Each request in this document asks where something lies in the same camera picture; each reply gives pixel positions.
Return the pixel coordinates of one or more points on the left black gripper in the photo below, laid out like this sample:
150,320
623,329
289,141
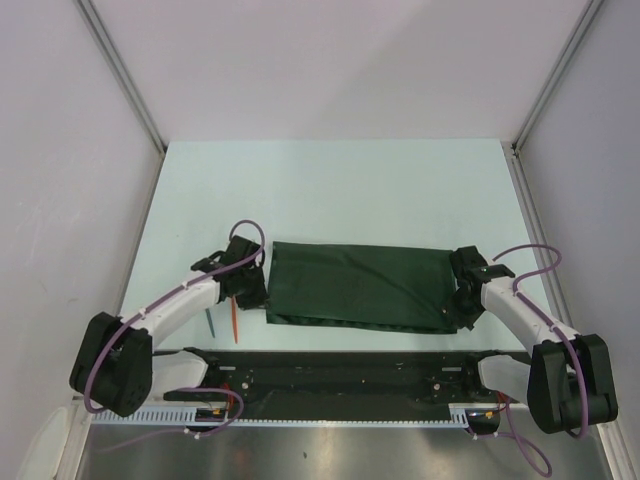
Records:
259,298

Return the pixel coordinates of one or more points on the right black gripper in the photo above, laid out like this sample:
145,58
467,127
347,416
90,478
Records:
465,319

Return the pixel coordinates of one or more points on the dark green cloth napkin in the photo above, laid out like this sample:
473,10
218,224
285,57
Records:
378,288

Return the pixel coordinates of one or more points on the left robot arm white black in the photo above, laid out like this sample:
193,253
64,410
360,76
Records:
117,367

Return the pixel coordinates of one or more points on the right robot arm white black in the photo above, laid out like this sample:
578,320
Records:
568,383

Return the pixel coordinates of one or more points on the orange plastic fork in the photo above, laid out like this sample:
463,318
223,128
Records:
234,321

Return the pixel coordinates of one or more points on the teal plastic utensil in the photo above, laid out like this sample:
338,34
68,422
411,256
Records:
210,322

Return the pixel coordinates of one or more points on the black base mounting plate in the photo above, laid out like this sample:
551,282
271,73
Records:
344,386

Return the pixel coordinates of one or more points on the right aluminium table rail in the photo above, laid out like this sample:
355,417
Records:
536,233

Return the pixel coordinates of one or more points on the white slotted cable duct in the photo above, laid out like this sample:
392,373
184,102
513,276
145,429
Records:
207,418

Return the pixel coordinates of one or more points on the left aluminium frame post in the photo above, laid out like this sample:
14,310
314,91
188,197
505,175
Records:
107,46

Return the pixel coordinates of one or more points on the aluminium frame post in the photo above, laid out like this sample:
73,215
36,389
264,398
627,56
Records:
107,46
560,68

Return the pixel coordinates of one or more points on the right aluminium frame post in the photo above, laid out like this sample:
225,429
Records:
560,68

